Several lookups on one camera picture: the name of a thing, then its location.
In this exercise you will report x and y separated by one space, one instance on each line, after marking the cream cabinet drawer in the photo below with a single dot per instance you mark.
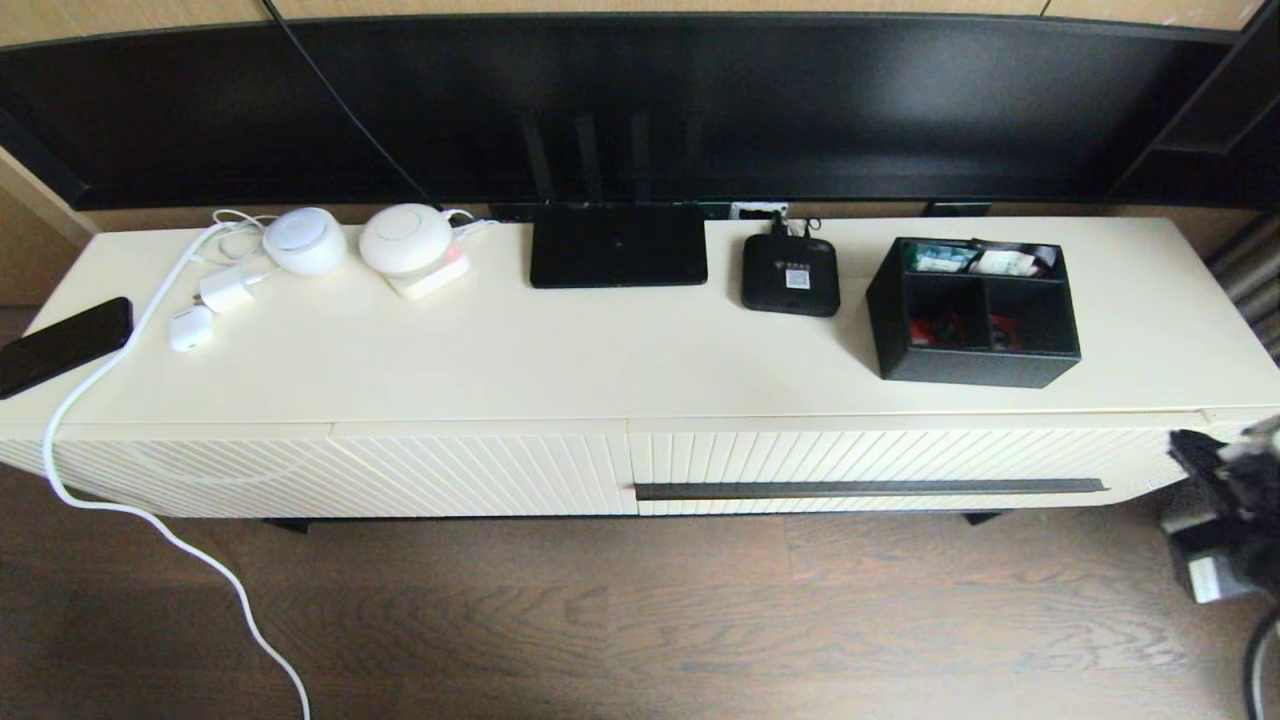
900 450

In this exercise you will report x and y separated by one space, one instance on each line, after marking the teal tea packet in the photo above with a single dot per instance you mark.
940 260

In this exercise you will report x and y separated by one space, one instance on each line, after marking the red sachet white nutrition label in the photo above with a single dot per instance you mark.
925 333

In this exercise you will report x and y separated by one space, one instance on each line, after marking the black router with antennas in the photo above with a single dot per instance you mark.
618 248

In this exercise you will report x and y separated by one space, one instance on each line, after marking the pink white base block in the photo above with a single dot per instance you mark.
435 285

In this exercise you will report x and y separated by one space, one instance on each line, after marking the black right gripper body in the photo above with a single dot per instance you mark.
1215 565

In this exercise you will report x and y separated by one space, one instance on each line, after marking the white earbuds case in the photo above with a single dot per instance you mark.
192 328

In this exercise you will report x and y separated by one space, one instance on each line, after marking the black metal bracket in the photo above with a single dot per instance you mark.
982 517

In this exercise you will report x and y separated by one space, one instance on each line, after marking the black television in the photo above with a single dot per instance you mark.
800 100

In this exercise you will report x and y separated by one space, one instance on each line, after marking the white charger adapter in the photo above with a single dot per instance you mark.
228 290

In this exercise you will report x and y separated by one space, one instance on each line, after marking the red Nescafe coffee sachet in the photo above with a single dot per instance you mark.
1003 333

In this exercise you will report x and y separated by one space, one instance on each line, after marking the white cream packet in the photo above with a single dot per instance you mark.
1005 263

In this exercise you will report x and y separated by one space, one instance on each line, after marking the white round speaker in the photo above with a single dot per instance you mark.
305 243

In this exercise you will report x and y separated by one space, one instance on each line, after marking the black smartphone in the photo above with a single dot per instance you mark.
60 346

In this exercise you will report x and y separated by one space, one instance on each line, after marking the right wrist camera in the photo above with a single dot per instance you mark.
1258 440

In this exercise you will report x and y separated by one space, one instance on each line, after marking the grey plush cushion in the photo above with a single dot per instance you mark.
1180 522

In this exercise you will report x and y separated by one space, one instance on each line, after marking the black television foot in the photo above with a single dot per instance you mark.
955 209

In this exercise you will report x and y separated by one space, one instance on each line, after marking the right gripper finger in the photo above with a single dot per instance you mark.
1200 460

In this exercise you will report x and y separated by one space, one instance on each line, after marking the black compartment organizer box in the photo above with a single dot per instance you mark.
970 368

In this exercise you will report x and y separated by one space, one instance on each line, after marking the white dome lamp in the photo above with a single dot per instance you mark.
405 238

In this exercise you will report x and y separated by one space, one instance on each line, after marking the cream TV cabinet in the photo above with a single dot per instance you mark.
600 350

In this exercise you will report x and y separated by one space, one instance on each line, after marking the black set-top box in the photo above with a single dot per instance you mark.
770 283

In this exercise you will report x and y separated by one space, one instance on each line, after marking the black shelf unit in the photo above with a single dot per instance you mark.
1235 110

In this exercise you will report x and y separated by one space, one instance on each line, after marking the white wall socket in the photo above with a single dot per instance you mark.
757 211

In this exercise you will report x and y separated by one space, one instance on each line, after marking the grey curtain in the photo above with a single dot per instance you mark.
1255 290

